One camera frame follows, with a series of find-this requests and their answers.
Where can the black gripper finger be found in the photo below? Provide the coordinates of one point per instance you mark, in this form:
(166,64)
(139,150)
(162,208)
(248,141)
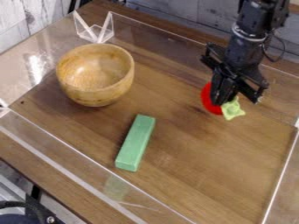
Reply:
(223,85)
(252,92)

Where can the dark robot arm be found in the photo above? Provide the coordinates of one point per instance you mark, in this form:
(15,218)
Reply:
(235,62)

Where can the green rectangular block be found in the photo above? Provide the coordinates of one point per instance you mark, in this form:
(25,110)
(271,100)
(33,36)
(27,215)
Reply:
(134,147)

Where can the clear acrylic corner bracket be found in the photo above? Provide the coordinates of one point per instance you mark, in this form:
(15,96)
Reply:
(96,33)

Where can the red plush strawberry toy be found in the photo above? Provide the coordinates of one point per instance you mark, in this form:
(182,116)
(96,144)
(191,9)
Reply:
(230,110)

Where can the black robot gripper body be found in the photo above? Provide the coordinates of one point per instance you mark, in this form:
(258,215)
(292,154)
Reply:
(214,57)

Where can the wooden bowl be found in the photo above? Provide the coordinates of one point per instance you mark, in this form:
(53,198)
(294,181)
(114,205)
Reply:
(95,74)

